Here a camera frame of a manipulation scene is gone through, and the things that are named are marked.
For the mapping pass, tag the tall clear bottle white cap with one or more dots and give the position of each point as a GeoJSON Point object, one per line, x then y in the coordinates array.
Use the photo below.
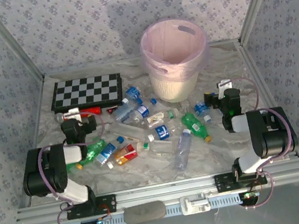
{"type": "Point", "coordinates": [182, 149]}

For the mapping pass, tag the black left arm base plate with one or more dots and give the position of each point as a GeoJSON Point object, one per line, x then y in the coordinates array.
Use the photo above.
{"type": "Point", "coordinates": [110, 203]}

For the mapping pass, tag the white ribbed plastic bin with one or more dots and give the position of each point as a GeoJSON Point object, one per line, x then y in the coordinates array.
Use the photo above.
{"type": "Point", "coordinates": [174, 90]}

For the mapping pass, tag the red orange label bottle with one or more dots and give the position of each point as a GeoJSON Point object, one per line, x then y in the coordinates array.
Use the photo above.
{"type": "Point", "coordinates": [126, 154]}

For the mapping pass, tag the small red triangle piece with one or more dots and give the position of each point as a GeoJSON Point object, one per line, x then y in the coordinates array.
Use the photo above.
{"type": "Point", "coordinates": [111, 110]}

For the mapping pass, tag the aluminium front rail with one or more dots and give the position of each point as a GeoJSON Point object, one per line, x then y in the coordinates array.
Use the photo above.
{"type": "Point", "coordinates": [166, 190]}

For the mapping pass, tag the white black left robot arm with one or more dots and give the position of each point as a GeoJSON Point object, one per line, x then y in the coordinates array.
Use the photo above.
{"type": "Point", "coordinates": [71, 154]}

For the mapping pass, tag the aluminium side rail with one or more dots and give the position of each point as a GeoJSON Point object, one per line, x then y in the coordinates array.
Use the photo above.
{"type": "Point", "coordinates": [36, 138]}
{"type": "Point", "coordinates": [264, 83]}

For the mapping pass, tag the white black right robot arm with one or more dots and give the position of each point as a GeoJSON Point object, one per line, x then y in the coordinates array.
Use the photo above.
{"type": "Point", "coordinates": [269, 131]}

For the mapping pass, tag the black grey folding chessboard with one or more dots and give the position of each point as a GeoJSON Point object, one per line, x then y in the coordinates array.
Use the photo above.
{"type": "Point", "coordinates": [85, 91]}

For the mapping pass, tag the red tube with clear cap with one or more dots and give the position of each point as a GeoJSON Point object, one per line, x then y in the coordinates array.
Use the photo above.
{"type": "Point", "coordinates": [93, 111]}

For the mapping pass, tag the white plastic clamp bracket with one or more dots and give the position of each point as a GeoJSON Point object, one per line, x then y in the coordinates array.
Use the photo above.
{"type": "Point", "coordinates": [195, 205]}

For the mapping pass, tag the right small circuit board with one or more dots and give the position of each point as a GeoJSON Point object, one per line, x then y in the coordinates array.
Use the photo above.
{"type": "Point", "coordinates": [248, 196]}

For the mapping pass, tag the blue label bottle white cap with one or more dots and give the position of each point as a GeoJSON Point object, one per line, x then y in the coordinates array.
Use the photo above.
{"type": "Point", "coordinates": [162, 131]}

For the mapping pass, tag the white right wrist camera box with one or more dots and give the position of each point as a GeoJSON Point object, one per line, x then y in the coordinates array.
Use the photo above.
{"type": "Point", "coordinates": [225, 84]}

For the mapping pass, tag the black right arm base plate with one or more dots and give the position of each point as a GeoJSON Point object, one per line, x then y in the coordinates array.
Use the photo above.
{"type": "Point", "coordinates": [223, 183]}

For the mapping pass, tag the orange white label bottle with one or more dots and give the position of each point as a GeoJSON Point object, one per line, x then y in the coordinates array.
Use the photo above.
{"type": "Point", "coordinates": [156, 119]}

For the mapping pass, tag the grey oval pad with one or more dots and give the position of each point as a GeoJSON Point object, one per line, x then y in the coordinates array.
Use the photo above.
{"type": "Point", "coordinates": [144, 212]}

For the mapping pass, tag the pink plastic bin liner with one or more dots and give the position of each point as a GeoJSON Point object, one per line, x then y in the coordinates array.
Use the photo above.
{"type": "Point", "coordinates": [172, 44]}

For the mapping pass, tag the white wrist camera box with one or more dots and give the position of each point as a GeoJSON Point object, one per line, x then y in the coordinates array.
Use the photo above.
{"type": "Point", "coordinates": [72, 112]}
{"type": "Point", "coordinates": [225, 84]}

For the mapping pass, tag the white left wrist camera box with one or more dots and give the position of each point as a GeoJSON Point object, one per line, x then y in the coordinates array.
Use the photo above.
{"type": "Point", "coordinates": [72, 112]}

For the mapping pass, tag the clear bottle blue cap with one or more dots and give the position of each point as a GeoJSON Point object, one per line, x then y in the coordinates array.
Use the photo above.
{"type": "Point", "coordinates": [123, 113]}

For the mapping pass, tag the small blue label bottle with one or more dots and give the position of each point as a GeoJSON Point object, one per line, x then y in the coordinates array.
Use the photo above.
{"type": "Point", "coordinates": [200, 108]}

